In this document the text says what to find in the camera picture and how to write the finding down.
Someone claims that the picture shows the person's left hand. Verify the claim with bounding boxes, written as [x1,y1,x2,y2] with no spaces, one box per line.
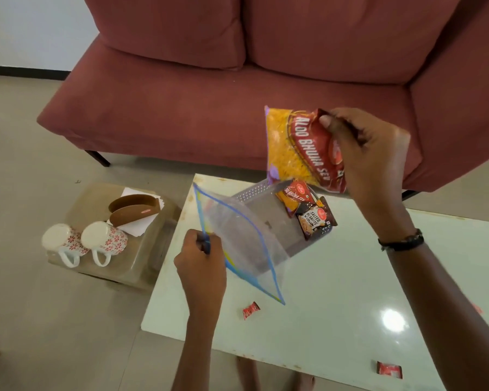
[173,229,228,322]

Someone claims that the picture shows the person's right hand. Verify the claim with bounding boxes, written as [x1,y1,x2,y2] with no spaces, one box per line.
[318,108,417,243]

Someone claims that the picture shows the clear blue-sealed zip bag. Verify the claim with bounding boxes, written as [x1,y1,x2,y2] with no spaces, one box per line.
[192,182,291,306]

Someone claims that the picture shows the white paper napkins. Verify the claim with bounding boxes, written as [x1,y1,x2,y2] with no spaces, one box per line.
[105,187,166,238]

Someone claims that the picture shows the yellow red snack packet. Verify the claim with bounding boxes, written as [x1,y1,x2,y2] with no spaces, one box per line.
[274,179,319,218]
[264,105,348,195]

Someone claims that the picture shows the brown salted peanuts packet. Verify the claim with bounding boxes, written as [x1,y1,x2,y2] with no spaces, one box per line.
[295,195,338,242]

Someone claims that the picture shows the grey plastic basket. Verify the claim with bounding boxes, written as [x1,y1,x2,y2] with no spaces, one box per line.
[211,178,338,278]

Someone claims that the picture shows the brown wooden napkin holder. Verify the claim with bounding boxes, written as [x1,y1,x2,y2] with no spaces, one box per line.
[107,194,162,228]

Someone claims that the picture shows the white floral mug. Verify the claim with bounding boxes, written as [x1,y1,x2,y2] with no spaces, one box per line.
[80,220,129,268]
[41,223,90,269]

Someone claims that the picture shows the person's right forearm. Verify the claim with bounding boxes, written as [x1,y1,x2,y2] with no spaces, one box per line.
[385,236,489,391]

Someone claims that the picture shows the person's left leg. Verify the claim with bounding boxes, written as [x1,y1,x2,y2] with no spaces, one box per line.
[235,356,261,391]

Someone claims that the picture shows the person's leg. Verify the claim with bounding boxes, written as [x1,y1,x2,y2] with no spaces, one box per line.
[235,356,261,391]
[291,371,317,391]

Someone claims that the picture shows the white coffee table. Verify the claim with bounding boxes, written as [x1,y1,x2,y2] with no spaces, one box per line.
[140,173,489,391]

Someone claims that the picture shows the person's right leg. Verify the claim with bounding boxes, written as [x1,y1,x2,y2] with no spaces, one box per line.
[291,371,317,391]

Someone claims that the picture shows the black wristband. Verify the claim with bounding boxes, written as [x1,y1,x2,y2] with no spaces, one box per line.
[377,228,425,253]

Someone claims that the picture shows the red sofa back cushion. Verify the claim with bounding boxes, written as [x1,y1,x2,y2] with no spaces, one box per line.
[83,0,247,71]
[241,0,465,86]

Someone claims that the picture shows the beige plastic stool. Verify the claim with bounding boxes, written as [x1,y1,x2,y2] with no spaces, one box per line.
[47,182,183,292]

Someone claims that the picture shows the red fabric sofa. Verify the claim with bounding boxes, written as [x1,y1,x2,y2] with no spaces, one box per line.
[36,0,489,193]

